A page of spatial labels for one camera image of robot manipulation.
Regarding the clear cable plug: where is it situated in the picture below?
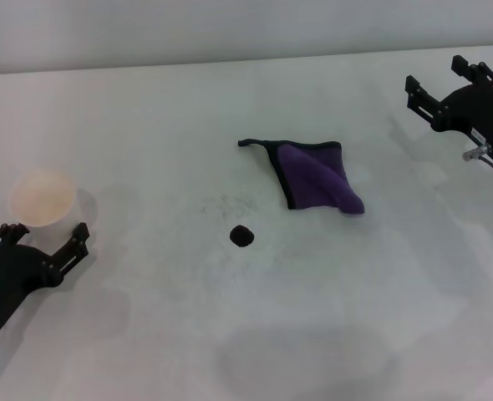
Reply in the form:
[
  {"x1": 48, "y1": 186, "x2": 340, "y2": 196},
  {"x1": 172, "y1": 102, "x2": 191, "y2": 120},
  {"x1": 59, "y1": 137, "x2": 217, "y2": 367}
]
[{"x1": 461, "y1": 143, "x2": 493, "y2": 164}]

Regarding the purple rag with black trim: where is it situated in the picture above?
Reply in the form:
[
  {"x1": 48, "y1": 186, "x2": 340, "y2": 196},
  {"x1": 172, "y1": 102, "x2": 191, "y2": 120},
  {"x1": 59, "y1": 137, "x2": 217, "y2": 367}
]
[{"x1": 236, "y1": 137, "x2": 366, "y2": 216}]

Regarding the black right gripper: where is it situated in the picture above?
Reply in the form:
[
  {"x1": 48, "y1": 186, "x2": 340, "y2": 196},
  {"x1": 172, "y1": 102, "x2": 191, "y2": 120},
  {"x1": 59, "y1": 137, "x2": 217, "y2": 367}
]
[{"x1": 404, "y1": 54, "x2": 493, "y2": 162}]

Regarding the white paper cup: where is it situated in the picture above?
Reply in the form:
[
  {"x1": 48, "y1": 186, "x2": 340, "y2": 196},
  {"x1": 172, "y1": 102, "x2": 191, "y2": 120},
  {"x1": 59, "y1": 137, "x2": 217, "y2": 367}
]
[{"x1": 7, "y1": 166, "x2": 79, "y2": 252}]

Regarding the small dark brown lump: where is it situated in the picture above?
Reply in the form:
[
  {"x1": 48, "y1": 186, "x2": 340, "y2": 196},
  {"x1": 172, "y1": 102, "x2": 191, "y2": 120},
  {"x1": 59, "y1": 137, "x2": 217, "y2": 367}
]
[{"x1": 229, "y1": 224, "x2": 257, "y2": 249}]

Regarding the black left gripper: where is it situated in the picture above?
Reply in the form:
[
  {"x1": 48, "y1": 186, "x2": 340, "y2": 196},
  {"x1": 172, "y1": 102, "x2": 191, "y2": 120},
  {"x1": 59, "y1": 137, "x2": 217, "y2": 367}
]
[{"x1": 0, "y1": 222, "x2": 90, "y2": 336}]

